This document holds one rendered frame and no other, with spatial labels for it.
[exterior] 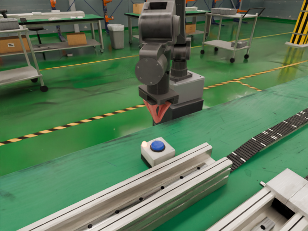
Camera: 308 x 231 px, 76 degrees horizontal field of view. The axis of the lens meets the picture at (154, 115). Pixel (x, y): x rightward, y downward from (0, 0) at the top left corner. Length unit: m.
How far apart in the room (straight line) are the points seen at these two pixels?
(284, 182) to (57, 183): 0.59
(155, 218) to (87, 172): 0.27
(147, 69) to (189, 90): 0.62
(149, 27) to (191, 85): 0.59
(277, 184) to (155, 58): 0.39
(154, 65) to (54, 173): 0.46
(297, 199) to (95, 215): 0.44
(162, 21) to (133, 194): 0.39
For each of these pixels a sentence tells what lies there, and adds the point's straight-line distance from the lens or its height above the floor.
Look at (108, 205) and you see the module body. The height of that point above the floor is 0.84.
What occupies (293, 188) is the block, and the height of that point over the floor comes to 0.87.
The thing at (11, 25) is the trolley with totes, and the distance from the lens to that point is 3.14.
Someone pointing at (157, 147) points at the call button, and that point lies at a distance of 0.60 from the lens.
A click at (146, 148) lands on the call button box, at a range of 0.62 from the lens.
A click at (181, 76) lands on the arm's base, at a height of 0.90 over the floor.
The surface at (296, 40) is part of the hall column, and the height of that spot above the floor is 0.14.
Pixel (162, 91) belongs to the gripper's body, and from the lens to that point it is 0.49.
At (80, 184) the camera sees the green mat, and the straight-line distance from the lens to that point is 0.64.
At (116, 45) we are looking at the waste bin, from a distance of 5.45.
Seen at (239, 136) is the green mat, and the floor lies 0.78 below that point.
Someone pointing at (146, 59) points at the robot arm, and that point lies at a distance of 0.39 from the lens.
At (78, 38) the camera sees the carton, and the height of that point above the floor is 0.35.
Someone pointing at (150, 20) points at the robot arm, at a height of 1.20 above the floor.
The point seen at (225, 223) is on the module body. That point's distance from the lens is 0.46.
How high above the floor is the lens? 1.25
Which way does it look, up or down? 32 degrees down
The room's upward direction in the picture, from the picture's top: straight up
